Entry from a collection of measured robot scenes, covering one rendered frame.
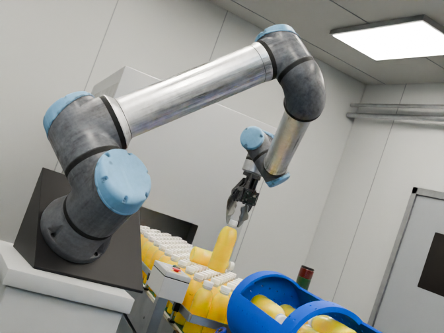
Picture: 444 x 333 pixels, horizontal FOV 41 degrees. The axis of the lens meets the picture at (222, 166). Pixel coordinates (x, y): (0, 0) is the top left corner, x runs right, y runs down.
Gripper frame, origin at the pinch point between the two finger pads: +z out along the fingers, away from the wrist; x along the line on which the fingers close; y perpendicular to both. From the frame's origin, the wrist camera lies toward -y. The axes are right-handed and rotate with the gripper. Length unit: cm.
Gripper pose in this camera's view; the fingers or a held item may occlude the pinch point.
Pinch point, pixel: (232, 222)
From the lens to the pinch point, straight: 232.8
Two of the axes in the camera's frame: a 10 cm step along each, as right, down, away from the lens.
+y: 3.2, 0.5, -9.4
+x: 8.8, 3.4, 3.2
